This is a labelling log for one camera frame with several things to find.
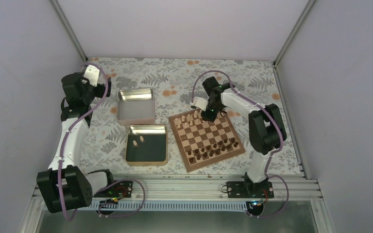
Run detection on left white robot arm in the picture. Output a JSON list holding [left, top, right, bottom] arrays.
[[36, 72, 111, 213]]

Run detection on floral table mat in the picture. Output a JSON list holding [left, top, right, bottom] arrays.
[[80, 57, 284, 175]]

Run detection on purple cable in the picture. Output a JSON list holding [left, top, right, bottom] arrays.
[[57, 62, 112, 222], [191, 70, 289, 219]]

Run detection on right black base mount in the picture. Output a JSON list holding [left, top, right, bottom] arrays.
[[222, 173, 274, 199]]

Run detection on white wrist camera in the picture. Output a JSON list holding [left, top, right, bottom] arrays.
[[83, 65, 100, 87], [190, 97, 208, 111]]

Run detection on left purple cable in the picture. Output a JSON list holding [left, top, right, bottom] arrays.
[[57, 62, 112, 222]]

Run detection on right aluminium frame post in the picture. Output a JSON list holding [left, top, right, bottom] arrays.
[[273, 0, 316, 68]]

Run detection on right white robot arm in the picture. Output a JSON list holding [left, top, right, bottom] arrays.
[[194, 77, 287, 198]]

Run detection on wooden chess board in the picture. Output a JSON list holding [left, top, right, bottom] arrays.
[[169, 110, 245, 172]]

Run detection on gold tin with pieces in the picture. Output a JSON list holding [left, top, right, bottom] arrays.
[[125, 124, 168, 166]]

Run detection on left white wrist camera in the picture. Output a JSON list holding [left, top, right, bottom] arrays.
[[83, 65, 100, 87]]

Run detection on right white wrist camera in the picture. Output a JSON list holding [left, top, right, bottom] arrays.
[[190, 97, 208, 111]]

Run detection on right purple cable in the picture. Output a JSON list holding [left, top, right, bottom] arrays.
[[191, 70, 289, 219]]

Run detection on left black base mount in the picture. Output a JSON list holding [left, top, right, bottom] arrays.
[[85, 169, 133, 202]]

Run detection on aluminium front rail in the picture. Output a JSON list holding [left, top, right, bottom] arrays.
[[86, 175, 323, 212]]

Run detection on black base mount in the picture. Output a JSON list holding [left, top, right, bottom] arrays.
[[85, 169, 133, 202], [222, 173, 274, 199]]

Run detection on aluminium corner frame post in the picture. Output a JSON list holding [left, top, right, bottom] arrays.
[[49, 0, 88, 62]]

